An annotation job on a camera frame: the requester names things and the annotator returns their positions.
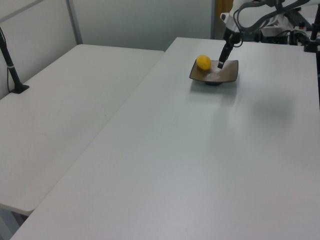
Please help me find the black camera stand pole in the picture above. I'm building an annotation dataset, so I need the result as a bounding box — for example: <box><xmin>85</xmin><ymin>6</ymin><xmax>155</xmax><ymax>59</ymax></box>
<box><xmin>0</xmin><ymin>25</ymin><xmax>30</xmax><ymax>95</ymax></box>

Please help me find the grey metal partition post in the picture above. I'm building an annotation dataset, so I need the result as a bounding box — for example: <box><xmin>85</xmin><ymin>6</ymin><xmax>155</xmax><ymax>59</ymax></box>
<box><xmin>65</xmin><ymin>0</ymin><xmax>84</xmax><ymax>46</ymax></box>

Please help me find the yellow curtain panel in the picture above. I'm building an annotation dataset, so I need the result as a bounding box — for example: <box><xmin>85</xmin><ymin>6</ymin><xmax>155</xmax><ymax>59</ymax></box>
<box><xmin>215</xmin><ymin>0</ymin><xmax>234</xmax><ymax>16</ymax></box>

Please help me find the black clamp camera stand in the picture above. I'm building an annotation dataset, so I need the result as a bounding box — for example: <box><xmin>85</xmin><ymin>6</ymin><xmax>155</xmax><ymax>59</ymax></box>
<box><xmin>303</xmin><ymin>23</ymin><xmax>320</xmax><ymax>54</ymax></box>

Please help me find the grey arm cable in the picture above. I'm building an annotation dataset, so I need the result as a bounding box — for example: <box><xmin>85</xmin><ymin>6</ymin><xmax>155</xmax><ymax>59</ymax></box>
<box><xmin>232</xmin><ymin>0</ymin><xmax>312</xmax><ymax>34</ymax></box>

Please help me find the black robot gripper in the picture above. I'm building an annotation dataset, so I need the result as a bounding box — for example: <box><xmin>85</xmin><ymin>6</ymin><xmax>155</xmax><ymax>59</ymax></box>
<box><xmin>216</xmin><ymin>25</ymin><xmax>245</xmax><ymax>70</ymax></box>

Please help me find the square brown ceramic plate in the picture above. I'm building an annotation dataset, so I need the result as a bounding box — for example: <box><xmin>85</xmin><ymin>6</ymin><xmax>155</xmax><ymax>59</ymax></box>
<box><xmin>189</xmin><ymin>58</ymin><xmax>240</xmax><ymax>87</ymax></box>

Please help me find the black electronics box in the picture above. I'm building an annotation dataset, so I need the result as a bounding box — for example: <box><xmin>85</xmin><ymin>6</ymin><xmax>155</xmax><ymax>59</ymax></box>
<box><xmin>259</xmin><ymin>29</ymin><xmax>291</xmax><ymax>45</ymax></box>

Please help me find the white side table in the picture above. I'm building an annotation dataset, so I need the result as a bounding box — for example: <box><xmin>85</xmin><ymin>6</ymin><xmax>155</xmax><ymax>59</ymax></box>
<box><xmin>0</xmin><ymin>44</ymin><xmax>166</xmax><ymax>216</ymax></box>

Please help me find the yellow lemon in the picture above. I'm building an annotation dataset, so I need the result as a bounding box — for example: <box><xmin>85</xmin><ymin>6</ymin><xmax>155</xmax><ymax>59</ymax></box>
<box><xmin>195</xmin><ymin>54</ymin><xmax>212</xmax><ymax>71</ymax></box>

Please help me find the black keyboard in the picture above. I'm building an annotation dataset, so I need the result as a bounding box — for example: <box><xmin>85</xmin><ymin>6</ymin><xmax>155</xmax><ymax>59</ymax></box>
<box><xmin>287</xmin><ymin>11</ymin><xmax>314</xmax><ymax>29</ymax></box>

